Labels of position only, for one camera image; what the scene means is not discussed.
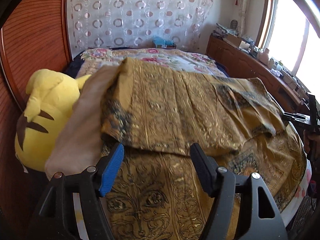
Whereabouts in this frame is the white window curtain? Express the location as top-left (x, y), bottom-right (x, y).
top-left (232, 0), bottom-right (251, 38)

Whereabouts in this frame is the beige cloth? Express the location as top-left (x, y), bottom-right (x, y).
top-left (45, 66), bottom-right (125, 180)

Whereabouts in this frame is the yellow plush toy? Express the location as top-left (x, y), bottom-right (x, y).
top-left (14, 68), bottom-right (92, 174)

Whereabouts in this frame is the floral quilt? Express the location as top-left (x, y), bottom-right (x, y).
top-left (75, 47), bottom-right (229, 81)

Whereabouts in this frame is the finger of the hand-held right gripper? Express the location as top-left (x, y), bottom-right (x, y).
top-left (287, 118), bottom-right (310, 125)
top-left (282, 113), bottom-right (310, 119)

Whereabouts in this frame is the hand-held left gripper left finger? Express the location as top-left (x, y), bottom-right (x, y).
top-left (31, 142), bottom-right (125, 240)

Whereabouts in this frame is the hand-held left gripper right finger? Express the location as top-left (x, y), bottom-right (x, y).
top-left (190, 142), bottom-right (288, 240)

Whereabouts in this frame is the slatted wooden wardrobe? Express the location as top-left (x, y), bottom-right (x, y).
top-left (0, 0), bottom-right (73, 178)

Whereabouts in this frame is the light blue packet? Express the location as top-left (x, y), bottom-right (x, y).
top-left (152, 36), bottom-right (177, 50)

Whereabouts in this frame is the person's right hand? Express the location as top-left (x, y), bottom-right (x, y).
top-left (303, 129), bottom-right (312, 153)

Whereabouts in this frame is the yellow-brown patterned shirt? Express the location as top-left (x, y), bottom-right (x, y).
top-left (100, 57), bottom-right (308, 240)

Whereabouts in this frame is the wooden sideboard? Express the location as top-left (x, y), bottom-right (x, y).
top-left (206, 34), bottom-right (311, 117)

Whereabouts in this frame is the window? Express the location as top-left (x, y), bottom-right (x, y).
top-left (257, 0), bottom-right (320, 86)

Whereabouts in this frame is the pale pink jug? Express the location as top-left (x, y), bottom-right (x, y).
top-left (259, 48), bottom-right (270, 63)

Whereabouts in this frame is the stack of papers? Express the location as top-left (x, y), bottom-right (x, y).
top-left (214, 22), bottom-right (240, 37)

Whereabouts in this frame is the circle-patterned sheer curtain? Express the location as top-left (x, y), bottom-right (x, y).
top-left (65, 0), bottom-right (216, 56)

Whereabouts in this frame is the cardboard box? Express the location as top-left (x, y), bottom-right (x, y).
top-left (223, 33), bottom-right (247, 48)

